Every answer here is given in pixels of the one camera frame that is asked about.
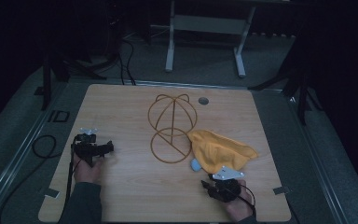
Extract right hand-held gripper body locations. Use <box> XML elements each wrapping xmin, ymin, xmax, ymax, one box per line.
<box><xmin>206</xmin><ymin>165</ymin><xmax>245</xmax><ymax>203</ymax></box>

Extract person's left hand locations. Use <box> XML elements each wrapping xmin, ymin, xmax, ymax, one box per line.
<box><xmin>73</xmin><ymin>154</ymin><xmax>105</xmax><ymax>185</ymax></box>

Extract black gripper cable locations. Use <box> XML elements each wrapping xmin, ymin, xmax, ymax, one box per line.
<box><xmin>222</xmin><ymin>182</ymin><xmax>257</xmax><ymax>218</ymax></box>
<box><xmin>60</xmin><ymin>135</ymin><xmax>78</xmax><ymax>222</ymax></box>

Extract person's right hand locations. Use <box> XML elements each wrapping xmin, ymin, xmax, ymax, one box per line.
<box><xmin>223</xmin><ymin>179</ymin><xmax>256</xmax><ymax>223</ymax></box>

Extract black tripod stand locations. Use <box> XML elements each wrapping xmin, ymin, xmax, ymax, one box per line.
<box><xmin>33</xmin><ymin>50</ymin><xmax>120</xmax><ymax>112</ymax></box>
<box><xmin>247</xmin><ymin>59</ymin><xmax>324</xmax><ymax>127</ymax></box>

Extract golden wire hat stand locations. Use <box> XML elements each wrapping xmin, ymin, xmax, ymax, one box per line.
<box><xmin>147</xmin><ymin>93</ymin><xmax>199</xmax><ymax>165</ymax></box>

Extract white desk frame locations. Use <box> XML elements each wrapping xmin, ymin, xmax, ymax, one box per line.
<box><xmin>149</xmin><ymin>0</ymin><xmax>257</xmax><ymax>79</ymax></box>

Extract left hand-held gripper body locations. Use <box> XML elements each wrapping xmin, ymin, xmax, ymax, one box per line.
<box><xmin>73</xmin><ymin>127</ymin><xmax>106</xmax><ymax>168</ymax></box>

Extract metal floor rail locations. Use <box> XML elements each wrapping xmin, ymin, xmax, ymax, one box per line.
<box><xmin>287</xmin><ymin>94</ymin><xmax>352</xmax><ymax>224</ymax></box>
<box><xmin>0</xmin><ymin>81</ymin><xmax>70</xmax><ymax>216</ymax></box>

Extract grey tape strip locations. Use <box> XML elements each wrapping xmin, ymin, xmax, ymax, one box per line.
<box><xmin>272</xmin><ymin>185</ymin><xmax>292</xmax><ymax>196</ymax></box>
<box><xmin>44</xmin><ymin>188</ymin><xmax>61</xmax><ymax>200</ymax></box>

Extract yellow cloth hat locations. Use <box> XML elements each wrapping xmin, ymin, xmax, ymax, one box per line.
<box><xmin>186</xmin><ymin>129</ymin><xmax>259</xmax><ymax>175</ymax></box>

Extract black floor cable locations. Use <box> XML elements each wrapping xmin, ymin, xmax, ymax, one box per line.
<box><xmin>0</xmin><ymin>133</ymin><xmax>63</xmax><ymax>224</ymax></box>

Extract small light blue object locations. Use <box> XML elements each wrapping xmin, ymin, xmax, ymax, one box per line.
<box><xmin>189</xmin><ymin>158</ymin><xmax>202</xmax><ymax>173</ymax></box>

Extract black hanging cables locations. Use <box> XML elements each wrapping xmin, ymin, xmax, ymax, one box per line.
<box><xmin>117</xmin><ymin>36</ymin><xmax>137</xmax><ymax>87</ymax></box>

